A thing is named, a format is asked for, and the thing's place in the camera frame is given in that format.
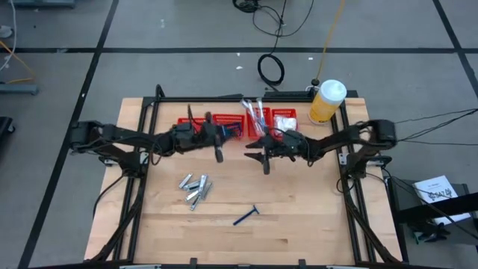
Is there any thin black power cable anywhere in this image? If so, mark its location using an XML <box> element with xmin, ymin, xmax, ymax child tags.
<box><xmin>395</xmin><ymin>140</ymin><xmax>478</xmax><ymax>147</ymax></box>
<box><xmin>394</xmin><ymin>108</ymin><xmax>478</xmax><ymax>126</ymax></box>

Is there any yellow hanging cord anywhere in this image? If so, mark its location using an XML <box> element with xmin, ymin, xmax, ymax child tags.
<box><xmin>314</xmin><ymin>0</ymin><xmax>347</xmax><ymax>81</ymax></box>

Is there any clear bag of cotton pads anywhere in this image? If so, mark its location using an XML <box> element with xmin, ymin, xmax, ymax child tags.
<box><xmin>274</xmin><ymin>115</ymin><xmax>298</xmax><ymax>132</ymax></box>

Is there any white floor cable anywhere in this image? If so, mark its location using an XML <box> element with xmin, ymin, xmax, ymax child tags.
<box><xmin>0</xmin><ymin>0</ymin><xmax>18</xmax><ymax>72</ymax></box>

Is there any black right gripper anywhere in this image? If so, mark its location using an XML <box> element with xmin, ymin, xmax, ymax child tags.
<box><xmin>244</xmin><ymin>129</ymin><xmax>311</xmax><ymax>176</ymax></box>

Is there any black side stand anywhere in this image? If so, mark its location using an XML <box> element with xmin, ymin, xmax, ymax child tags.
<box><xmin>386</xmin><ymin>177</ymin><xmax>478</xmax><ymax>246</ymax></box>

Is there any black floor cable bundle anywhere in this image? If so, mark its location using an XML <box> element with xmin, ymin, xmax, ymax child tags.
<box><xmin>231</xmin><ymin>0</ymin><xmax>315</xmax><ymax>38</ymax></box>

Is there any yellow floor cable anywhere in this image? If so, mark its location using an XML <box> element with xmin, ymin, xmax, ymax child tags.
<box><xmin>0</xmin><ymin>39</ymin><xmax>35</xmax><ymax>85</ymax></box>

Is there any white printed booklet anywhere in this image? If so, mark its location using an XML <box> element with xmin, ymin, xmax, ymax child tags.
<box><xmin>412</xmin><ymin>175</ymin><xmax>471</xmax><ymax>226</ymax></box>

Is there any red plastic basket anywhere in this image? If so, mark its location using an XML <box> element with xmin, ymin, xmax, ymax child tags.
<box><xmin>177</xmin><ymin>117</ymin><xmax>211</xmax><ymax>130</ymax></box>
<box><xmin>211</xmin><ymin>114</ymin><xmax>246</xmax><ymax>140</ymax></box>
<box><xmin>270</xmin><ymin>108</ymin><xmax>298</xmax><ymax>132</ymax></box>
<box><xmin>245</xmin><ymin>107</ymin><xmax>271</xmax><ymax>140</ymax></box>

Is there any yellow wipes canister white lid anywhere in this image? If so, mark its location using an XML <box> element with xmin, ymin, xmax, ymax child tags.
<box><xmin>308</xmin><ymin>78</ymin><xmax>347</xmax><ymax>125</ymax></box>

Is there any black left base cable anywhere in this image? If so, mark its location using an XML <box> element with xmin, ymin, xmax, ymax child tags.
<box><xmin>92</xmin><ymin>173</ymin><xmax>126</xmax><ymax>220</ymax></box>

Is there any grey metal floor base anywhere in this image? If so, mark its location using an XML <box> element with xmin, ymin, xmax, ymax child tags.
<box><xmin>10</xmin><ymin>0</ymin><xmax>76</xmax><ymax>9</ymax></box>
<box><xmin>0</xmin><ymin>84</ymin><xmax>39</xmax><ymax>96</ymax></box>

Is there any black coiled cable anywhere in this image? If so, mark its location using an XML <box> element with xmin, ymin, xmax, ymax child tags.
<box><xmin>256</xmin><ymin>0</ymin><xmax>288</xmax><ymax>93</ymax></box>

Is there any black metal rig frame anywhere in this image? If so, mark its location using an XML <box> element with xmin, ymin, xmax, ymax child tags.
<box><xmin>89</xmin><ymin>84</ymin><xmax>403</xmax><ymax>269</ymax></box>

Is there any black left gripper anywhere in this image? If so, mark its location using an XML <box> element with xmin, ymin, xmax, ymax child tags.
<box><xmin>172</xmin><ymin>112</ymin><xmax>243</xmax><ymax>164</ymax></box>

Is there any white toothbrush blue grip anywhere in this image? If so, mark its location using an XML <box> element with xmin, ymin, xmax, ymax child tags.
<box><xmin>256</xmin><ymin>97</ymin><xmax>268</xmax><ymax>135</ymax></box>

